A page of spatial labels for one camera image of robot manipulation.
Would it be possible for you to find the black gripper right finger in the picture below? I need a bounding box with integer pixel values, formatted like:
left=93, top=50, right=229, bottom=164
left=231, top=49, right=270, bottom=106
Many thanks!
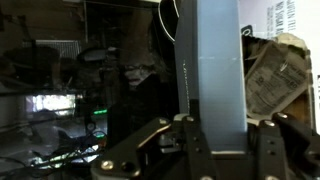
left=248, top=112, right=320, bottom=180

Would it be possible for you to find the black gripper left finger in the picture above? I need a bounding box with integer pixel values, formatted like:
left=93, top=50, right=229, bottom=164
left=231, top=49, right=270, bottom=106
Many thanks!
left=91, top=114, right=214, bottom=180

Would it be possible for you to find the open cardboard box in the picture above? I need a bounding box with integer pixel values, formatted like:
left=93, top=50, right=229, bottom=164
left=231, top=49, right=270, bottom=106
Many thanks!
left=239, top=0, right=319, bottom=131

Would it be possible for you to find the plastic wrapped packet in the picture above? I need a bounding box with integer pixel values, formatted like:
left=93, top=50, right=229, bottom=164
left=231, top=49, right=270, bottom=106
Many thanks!
left=245, top=42, right=307, bottom=119

